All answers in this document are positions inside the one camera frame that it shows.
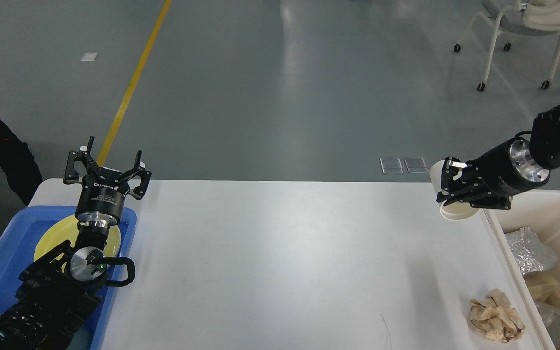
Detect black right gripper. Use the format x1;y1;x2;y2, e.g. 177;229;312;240
436;138;550;210

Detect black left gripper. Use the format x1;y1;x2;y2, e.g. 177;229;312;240
63;136;152;229

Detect white paper cup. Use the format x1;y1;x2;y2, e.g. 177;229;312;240
429;160;479;221

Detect yellow plastic plate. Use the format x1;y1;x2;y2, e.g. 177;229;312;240
33;215;122;262

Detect foil tray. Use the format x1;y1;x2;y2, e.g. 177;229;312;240
535;301;560;347
504;227;558;275

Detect brown paper ball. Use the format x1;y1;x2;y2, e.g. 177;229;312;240
469;289;526;343

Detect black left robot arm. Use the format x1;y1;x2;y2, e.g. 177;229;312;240
0;137;151;350

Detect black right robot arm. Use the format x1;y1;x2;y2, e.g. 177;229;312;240
436;104;560;209

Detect beige waste bin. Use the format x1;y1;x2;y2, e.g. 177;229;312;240
481;189;560;350

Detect brown paper in bin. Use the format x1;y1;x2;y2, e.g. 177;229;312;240
523;272;560;350

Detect blue plastic tray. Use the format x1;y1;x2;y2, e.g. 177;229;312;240
0;206;137;350

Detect white office chair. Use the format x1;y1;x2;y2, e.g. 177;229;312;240
453;0;560;92

